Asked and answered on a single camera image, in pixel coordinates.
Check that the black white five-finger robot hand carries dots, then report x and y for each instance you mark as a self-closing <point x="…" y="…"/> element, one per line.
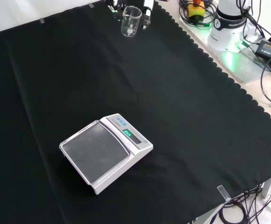
<point x="147" y="14"/>

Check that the white electronic balance steel pan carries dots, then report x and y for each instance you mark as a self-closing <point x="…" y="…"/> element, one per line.
<point x="135" y="137"/>

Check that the black bench cloth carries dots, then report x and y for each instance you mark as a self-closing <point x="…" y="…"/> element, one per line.
<point x="172" y="93"/>

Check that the yellow stop button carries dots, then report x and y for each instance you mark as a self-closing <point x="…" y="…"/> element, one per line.
<point x="196" y="10"/>

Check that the grey bench leg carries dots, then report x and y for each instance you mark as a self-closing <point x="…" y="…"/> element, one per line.
<point x="269" y="186"/>

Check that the clear glass beaker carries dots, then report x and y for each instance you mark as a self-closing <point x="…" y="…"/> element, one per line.
<point x="130" y="31"/>

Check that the grey tape piece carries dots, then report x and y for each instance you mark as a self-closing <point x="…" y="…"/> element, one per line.
<point x="42" y="21"/>
<point x="90" y="5"/>

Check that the grey metal base plate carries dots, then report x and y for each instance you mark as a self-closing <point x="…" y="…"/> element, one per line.
<point x="240" y="67"/>

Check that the black power adapter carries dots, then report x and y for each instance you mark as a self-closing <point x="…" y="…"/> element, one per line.
<point x="270" y="50"/>

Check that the clear tape strip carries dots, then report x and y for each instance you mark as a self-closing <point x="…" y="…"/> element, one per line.
<point x="224" y="193"/>

